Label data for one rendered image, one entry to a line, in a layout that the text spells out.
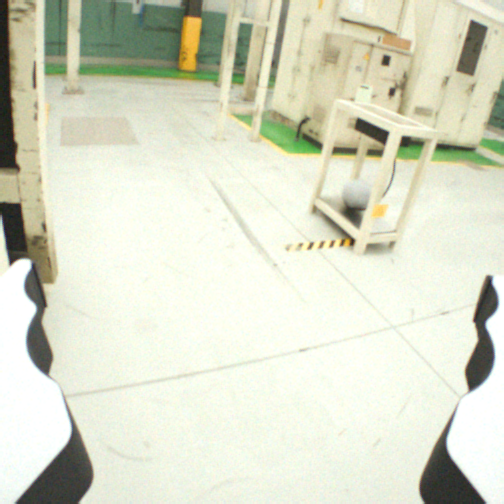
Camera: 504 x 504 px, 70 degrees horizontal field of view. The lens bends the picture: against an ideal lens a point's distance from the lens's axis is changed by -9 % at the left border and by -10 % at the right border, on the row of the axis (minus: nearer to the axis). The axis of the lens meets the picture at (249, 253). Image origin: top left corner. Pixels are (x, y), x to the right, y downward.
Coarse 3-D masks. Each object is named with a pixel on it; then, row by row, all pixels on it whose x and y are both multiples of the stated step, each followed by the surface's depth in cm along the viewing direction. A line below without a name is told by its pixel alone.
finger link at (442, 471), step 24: (480, 312) 10; (480, 336) 8; (480, 360) 8; (480, 384) 7; (456, 408) 6; (480, 408) 6; (456, 432) 6; (480, 432) 6; (432, 456) 6; (456, 456) 6; (480, 456) 5; (432, 480) 6; (456, 480) 5; (480, 480) 5
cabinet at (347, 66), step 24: (336, 48) 382; (360, 48) 368; (384, 48) 379; (336, 72) 387; (360, 72) 383; (384, 72) 394; (408, 72) 407; (312, 96) 430; (336, 96) 393; (360, 96) 399; (384, 96) 411; (312, 120) 436; (312, 144) 444; (336, 144) 422
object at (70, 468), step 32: (0, 288) 9; (32, 288) 10; (0, 320) 8; (32, 320) 8; (0, 352) 7; (32, 352) 8; (0, 384) 7; (32, 384) 7; (0, 416) 6; (32, 416) 6; (64, 416) 6; (0, 448) 5; (32, 448) 5; (64, 448) 6; (0, 480) 5; (32, 480) 5; (64, 480) 6
